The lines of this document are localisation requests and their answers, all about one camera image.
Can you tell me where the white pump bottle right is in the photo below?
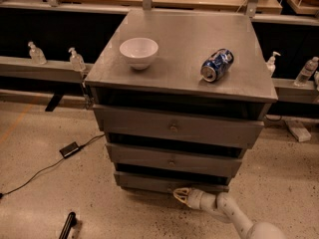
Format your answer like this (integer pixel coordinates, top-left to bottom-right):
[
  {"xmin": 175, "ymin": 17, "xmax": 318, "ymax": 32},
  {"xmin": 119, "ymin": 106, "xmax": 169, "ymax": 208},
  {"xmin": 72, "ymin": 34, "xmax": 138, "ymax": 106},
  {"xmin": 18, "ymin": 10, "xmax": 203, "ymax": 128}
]
[{"xmin": 266, "ymin": 52, "xmax": 280, "ymax": 75}]

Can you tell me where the crushed blue soda can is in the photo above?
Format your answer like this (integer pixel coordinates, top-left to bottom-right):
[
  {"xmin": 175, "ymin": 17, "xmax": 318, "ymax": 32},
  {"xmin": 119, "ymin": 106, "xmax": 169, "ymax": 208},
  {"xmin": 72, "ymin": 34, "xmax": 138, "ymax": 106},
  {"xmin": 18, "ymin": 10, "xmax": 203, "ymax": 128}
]
[{"xmin": 200, "ymin": 49, "xmax": 234, "ymax": 83}]

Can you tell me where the grey drawer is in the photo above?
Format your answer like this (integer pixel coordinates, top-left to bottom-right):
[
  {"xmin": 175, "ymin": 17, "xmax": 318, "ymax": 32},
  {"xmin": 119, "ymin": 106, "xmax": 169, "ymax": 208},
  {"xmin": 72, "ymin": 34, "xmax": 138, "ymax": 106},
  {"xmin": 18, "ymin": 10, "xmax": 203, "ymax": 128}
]
[
  {"xmin": 93, "ymin": 105, "xmax": 264, "ymax": 148},
  {"xmin": 106, "ymin": 143, "xmax": 241, "ymax": 177},
  {"xmin": 114, "ymin": 171, "xmax": 229, "ymax": 193}
]

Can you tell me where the black power cable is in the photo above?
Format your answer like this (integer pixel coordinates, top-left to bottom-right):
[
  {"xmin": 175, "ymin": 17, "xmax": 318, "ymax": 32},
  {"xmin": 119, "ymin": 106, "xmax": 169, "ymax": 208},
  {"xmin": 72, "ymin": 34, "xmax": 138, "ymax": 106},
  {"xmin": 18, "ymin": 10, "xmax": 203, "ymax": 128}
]
[{"xmin": 0, "ymin": 133, "xmax": 106, "ymax": 199}]

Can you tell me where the grey middle drawer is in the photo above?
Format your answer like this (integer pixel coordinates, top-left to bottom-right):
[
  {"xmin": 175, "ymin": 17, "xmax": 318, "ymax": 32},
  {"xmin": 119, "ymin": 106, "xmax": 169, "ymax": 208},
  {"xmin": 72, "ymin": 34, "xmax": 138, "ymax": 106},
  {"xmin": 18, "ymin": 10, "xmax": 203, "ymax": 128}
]
[{"xmin": 106, "ymin": 143, "xmax": 241, "ymax": 177}]

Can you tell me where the grey bottom drawer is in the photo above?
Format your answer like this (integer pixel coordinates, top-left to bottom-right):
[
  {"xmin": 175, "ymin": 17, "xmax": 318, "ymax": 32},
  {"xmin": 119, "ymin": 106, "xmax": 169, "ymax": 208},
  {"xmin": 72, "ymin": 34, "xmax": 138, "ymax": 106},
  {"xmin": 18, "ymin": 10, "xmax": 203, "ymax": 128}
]
[{"xmin": 114, "ymin": 171, "xmax": 229, "ymax": 193}]

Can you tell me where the clear pump bottle far left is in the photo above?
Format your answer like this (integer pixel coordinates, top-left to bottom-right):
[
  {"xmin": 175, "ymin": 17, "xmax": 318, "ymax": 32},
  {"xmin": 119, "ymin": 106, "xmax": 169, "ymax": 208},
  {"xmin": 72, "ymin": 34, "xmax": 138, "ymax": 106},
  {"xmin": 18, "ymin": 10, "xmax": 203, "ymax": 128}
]
[{"xmin": 28, "ymin": 41, "xmax": 47, "ymax": 65}]

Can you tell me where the grey metal shelf rail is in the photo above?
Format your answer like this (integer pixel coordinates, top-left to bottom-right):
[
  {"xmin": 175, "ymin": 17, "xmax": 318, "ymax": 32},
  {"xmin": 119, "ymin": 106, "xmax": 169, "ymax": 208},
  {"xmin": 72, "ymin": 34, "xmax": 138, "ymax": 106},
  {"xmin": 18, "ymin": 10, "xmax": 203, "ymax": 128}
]
[{"xmin": 0, "ymin": 56, "xmax": 82, "ymax": 83}]

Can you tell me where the black power adapter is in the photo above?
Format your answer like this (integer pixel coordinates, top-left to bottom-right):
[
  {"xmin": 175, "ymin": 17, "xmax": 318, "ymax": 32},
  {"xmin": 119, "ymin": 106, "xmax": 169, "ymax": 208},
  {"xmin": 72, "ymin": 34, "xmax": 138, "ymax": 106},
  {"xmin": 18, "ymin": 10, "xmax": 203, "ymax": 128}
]
[{"xmin": 60, "ymin": 141, "xmax": 80, "ymax": 159}]

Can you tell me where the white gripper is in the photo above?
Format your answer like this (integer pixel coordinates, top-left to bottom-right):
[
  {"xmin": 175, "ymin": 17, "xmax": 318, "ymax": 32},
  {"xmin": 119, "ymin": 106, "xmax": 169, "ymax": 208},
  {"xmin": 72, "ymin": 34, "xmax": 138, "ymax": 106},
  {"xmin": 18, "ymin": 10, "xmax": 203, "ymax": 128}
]
[{"xmin": 173, "ymin": 187, "xmax": 217, "ymax": 213}]

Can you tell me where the white block on floor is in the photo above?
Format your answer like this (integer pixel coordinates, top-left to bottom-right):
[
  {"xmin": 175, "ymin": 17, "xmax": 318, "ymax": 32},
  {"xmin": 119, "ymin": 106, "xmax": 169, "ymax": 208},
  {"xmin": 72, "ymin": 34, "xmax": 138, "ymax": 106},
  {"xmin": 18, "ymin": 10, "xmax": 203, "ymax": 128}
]
[{"xmin": 285, "ymin": 120, "xmax": 311, "ymax": 142}]

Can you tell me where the white ceramic bowl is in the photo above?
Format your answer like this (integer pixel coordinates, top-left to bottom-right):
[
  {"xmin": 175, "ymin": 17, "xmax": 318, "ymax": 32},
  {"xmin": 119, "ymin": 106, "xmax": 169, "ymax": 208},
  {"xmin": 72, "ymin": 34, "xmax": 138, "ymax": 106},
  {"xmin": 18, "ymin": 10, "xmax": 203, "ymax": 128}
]
[{"xmin": 120, "ymin": 38, "xmax": 159, "ymax": 70}]

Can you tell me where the clear pump bottle near cabinet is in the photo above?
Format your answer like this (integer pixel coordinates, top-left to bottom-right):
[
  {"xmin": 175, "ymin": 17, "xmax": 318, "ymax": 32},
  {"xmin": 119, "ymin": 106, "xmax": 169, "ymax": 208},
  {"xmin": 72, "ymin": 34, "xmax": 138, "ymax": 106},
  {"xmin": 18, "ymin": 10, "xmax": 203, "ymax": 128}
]
[{"xmin": 69, "ymin": 47, "xmax": 86, "ymax": 72}]

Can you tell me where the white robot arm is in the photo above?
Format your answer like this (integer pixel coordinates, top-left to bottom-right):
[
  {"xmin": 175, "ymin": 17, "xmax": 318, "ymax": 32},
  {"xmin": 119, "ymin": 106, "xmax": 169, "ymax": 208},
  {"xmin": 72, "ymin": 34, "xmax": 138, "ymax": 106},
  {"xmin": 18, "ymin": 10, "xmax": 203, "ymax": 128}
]
[{"xmin": 173, "ymin": 187, "xmax": 286, "ymax": 239}]

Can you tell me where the black cylindrical object on floor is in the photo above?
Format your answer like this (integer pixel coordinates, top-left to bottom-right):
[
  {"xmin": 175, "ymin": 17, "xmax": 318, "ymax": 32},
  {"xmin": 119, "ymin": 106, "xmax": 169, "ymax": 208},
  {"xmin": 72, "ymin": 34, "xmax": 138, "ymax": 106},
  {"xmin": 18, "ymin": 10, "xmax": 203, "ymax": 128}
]
[{"xmin": 59, "ymin": 212, "xmax": 77, "ymax": 239}]

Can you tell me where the clear plastic water bottle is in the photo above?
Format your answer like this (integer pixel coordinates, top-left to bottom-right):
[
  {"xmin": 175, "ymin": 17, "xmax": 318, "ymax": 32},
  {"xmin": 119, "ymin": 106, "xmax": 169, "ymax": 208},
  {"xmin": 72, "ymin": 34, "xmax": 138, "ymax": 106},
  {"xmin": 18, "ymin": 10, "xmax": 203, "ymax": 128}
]
[{"xmin": 294, "ymin": 57, "xmax": 319, "ymax": 87}]

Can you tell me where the grey top drawer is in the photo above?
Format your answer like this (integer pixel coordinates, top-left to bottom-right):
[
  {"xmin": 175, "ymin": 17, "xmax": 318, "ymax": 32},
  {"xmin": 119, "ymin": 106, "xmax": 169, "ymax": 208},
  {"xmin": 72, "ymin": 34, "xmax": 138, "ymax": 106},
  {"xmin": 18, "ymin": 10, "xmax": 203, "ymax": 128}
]
[{"xmin": 93, "ymin": 105, "xmax": 264, "ymax": 148}]

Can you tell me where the grey wooden drawer cabinet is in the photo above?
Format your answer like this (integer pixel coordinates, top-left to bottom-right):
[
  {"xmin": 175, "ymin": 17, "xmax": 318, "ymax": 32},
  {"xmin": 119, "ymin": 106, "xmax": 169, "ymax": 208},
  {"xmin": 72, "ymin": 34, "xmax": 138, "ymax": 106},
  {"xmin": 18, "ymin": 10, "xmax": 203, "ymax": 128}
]
[{"xmin": 86, "ymin": 10, "xmax": 277, "ymax": 186}]

